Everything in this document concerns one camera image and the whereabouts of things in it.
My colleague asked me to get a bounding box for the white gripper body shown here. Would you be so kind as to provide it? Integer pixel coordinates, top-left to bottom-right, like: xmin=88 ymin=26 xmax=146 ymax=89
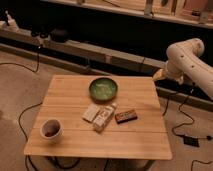
xmin=163 ymin=67 xmax=184 ymax=84

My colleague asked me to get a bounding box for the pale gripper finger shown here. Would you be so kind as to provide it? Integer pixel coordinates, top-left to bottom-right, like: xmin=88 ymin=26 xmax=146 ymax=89
xmin=183 ymin=77 xmax=194 ymax=86
xmin=153 ymin=69 xmax=164 ymax=81

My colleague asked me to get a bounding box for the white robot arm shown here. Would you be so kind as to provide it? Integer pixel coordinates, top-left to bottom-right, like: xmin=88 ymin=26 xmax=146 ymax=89
xmin=153 ymin=38 xmax=213 ymax=100

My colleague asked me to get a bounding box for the brown chocolate bar box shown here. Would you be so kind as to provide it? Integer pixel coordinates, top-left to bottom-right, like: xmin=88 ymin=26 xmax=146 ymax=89
xmin=115 ymin=110 xmax=137 ymax=124

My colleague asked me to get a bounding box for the green ceramic bowl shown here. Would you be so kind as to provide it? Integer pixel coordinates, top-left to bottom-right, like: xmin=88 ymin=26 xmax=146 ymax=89
xmin=89 ymin=77 xmax=118 ymax=101

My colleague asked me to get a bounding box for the black power adapter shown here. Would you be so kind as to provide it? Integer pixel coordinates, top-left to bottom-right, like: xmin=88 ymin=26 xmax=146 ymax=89
xmin=183 ymin=136 xmax=199 ymax=147

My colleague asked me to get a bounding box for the small white box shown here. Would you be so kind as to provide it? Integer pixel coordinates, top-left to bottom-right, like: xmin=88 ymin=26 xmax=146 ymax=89
xmin=82 ymin=104 xmax=100 ymax=122

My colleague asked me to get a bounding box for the wooden table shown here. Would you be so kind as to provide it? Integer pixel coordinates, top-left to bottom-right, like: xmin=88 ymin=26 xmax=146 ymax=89
xmin=24 ymin=75 xmax=172 ymax=161

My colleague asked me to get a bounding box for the dark object on ledge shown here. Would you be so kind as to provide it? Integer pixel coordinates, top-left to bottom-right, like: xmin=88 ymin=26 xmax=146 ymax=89
xmin=50 ymin=29 xmax=69 ymax=43

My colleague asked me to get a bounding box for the white cup with brown inside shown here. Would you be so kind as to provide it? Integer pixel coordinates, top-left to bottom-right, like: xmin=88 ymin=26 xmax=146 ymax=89
xmin=40 ymin=119 xmax=62 ymax=143

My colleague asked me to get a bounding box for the white spray bottle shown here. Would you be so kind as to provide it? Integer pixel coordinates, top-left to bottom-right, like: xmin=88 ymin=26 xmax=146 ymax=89
xmin=5 ymin=11 xmax=19 ymax=31

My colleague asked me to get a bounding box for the black cable on right floor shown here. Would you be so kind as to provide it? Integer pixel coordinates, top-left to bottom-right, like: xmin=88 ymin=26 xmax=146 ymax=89
xmin=162 ymin=84 xmax=213 ymax=171

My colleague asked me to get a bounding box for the black cable on floor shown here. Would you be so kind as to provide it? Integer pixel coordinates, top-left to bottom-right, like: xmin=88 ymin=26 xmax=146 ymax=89
xmin=0 ymin=44 xmax=81 ymax=171
xmin=162 ymin=84 xmax=213 ymax=171

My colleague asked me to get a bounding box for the black cable on left floor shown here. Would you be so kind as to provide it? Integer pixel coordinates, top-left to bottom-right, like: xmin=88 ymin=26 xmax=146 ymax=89
xmin=0 ymin=44 xmax=81 ymax=171

